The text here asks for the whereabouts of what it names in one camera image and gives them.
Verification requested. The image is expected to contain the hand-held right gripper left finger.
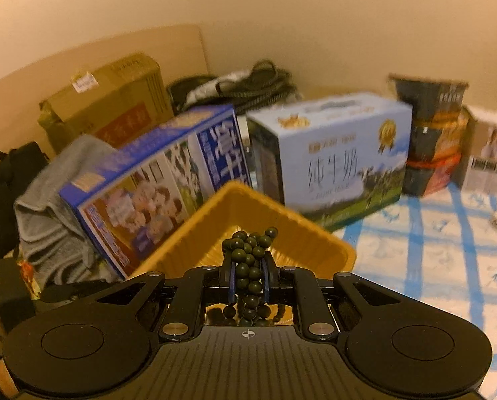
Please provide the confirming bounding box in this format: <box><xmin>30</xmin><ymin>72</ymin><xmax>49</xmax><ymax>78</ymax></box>
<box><xmin>80</xmin><ymin>258</ymin><xmax>237</xmax><ymax>341</ymax></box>

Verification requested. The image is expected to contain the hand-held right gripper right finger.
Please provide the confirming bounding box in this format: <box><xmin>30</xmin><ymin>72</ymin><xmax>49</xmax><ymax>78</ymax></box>
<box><xmin>263</xmin><ymin>258</ymin><xmax>416</xmax><ymax>339</ymax></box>

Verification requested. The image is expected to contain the dark green bead necklace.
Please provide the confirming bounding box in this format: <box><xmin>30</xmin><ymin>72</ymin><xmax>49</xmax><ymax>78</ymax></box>
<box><xmin>220</xmin><ymin>226</ymin><xmax>279</xmax><ymax>326</ymax></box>

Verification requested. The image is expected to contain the yellow plastic tray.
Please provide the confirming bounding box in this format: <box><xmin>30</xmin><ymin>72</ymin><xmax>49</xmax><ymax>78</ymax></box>
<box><xmin>130</xmin><ymin>180</ymin><xmax>356</xmax><ymax>284</ymax></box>

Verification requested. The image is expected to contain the dark blue milk carton box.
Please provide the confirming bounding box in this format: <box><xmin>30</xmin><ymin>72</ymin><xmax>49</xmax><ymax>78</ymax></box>
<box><xmin>58</xmin><ymin>105</ymin><xmax>253</xmax><ymax>280</ymax></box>

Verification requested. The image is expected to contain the light blue milk carton box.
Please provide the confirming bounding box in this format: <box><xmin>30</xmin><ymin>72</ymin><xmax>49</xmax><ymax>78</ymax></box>
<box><xmin>246</xmin><ymin>92</ymin><xmax>413</xmax><ymax>231</ymax></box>

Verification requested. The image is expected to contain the blue checked tablecloth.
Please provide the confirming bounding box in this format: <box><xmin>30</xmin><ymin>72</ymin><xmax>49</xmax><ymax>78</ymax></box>
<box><xmin>315</xmin><ymin>175</ymin><xmax>497</xmax><ymax>400</ymax></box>

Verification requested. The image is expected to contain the grey towel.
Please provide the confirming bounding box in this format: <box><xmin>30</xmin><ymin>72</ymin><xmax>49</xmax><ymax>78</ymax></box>
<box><xmin>14</xmin><ymin>134</ymin><xmax>126</xmax><ymax>288</ymax></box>

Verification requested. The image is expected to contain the red label instant food bowl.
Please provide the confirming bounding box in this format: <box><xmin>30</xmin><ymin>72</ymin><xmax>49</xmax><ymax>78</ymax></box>
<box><xmin>404</xmin><ymin>154</ymin><xmax>463</xmax><ymax>197</ymax></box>

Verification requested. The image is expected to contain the brown cardboard box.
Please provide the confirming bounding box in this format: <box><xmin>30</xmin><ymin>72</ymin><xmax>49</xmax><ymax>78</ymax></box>
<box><xmin>38</xmin><ymin>53</ymin><xmax>175</xmax><ymax>155</ymax></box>

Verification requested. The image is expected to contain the small white product box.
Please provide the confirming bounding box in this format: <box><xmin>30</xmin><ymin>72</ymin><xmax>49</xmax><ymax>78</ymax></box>
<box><xmin>457</xmin><ymin>105</ymin><xmax>497</xmax><ymax>196</ymax></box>

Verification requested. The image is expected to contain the bag with black rope handles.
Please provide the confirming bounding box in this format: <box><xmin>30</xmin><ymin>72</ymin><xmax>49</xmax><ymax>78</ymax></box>
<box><xmin>166</xmin><ymin>60</ymin><xmax>295</xmax><ymax>115</ymax></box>

